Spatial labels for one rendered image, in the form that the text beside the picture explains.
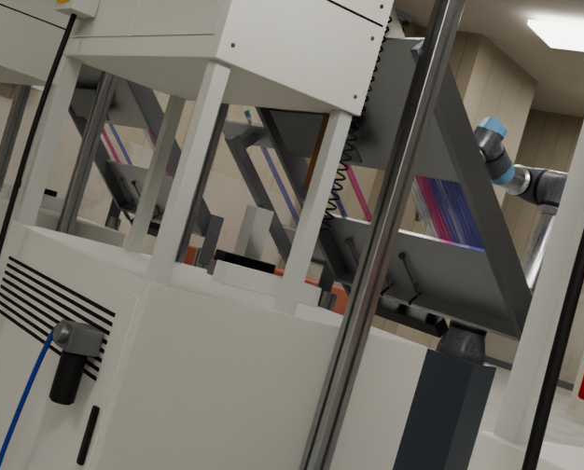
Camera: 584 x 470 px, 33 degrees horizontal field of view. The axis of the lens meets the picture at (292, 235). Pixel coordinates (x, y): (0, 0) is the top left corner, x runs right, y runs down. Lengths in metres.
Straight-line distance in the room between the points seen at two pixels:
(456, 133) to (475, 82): 7.62
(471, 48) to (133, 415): 8.14
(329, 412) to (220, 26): 0.72
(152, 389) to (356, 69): 0.67
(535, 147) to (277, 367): 10.61
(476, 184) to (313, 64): 0.47
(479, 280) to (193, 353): 0.80
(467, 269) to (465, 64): 7.34
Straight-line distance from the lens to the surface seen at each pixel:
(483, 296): 2.26
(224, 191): 7.79
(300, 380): 1.81
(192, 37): 1.71
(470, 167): 1.98
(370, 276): 1.80
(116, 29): 2.01
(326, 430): 1.83
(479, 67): 9.60
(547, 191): 3.06
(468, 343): 3.00
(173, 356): 1.66
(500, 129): 2.68
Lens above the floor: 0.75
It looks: level
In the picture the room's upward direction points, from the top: 16 degrees clockwise
